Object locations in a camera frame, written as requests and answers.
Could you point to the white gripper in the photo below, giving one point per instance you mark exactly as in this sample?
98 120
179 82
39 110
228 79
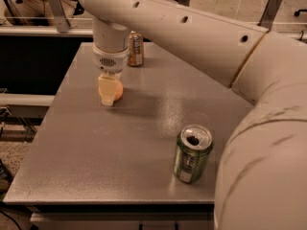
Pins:
109 62

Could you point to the orange fruit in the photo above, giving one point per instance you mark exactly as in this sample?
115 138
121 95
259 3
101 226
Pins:
119 91

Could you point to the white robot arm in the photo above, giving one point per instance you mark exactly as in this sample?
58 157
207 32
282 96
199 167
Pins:
262 177

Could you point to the gold brown soda can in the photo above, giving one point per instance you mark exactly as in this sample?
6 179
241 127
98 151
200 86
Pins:
136 50

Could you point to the green soda can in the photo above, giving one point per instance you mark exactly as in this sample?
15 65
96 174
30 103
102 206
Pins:
193 147

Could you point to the grey side shelf left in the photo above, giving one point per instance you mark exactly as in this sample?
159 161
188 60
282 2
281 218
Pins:
26 106

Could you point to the left metal rail bracket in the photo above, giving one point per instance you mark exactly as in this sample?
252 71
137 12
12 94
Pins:
60 19

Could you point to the horizontal white rail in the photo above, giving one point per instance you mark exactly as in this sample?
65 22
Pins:
44 31

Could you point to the right metal rail bracket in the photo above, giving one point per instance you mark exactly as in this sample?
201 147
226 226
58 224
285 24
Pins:
270 13

